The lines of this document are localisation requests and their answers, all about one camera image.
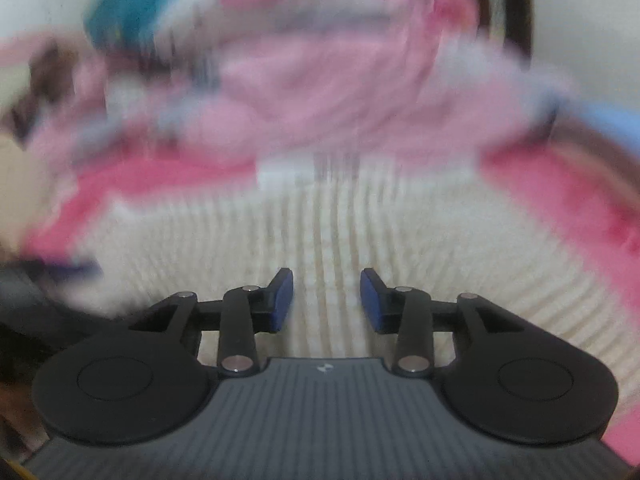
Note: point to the pink patterned duvet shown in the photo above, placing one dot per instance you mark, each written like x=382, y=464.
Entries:
x=325, y=70

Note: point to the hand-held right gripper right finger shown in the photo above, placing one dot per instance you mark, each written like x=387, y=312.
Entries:
x=372, y=302

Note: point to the blue folded garment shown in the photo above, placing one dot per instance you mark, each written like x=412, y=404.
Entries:
x=612, y=122

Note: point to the turquoise printed blanket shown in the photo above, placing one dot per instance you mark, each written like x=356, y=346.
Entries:
x=135, y=10

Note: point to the dark wooden door frame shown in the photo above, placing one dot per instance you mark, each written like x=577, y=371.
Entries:
x=510, y=5

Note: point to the brown teddy bear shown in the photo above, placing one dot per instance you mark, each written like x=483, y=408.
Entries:
x=45, y=80

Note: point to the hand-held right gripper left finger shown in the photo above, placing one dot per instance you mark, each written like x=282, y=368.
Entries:
x=282, y=300

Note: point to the beige houndstooth coat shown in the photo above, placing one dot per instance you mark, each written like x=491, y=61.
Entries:
x=350, y=240

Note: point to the cream pillow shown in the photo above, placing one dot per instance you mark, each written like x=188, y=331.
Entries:
x=22, y=190

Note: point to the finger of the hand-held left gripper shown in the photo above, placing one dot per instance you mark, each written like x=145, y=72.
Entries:
x=65, y=270

